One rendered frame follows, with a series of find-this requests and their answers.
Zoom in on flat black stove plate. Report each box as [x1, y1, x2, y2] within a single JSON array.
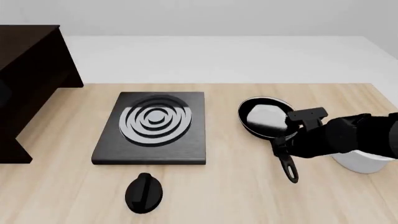
[[91, 91, 207, 166]]

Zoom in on black frying pan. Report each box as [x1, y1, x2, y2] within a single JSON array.
[[238, 96, 303, 184]]

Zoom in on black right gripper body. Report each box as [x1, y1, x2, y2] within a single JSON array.
[[283, 130, 312, 155]]

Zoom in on round black stove knob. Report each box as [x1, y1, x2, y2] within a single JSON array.
[[124, 172, 164, 214]]

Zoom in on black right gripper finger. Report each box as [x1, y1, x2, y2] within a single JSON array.
[[273, 136, 290, 157]]

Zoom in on dark wooden cabinet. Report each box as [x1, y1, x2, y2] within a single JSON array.
[[0, 24, 85, 164]]

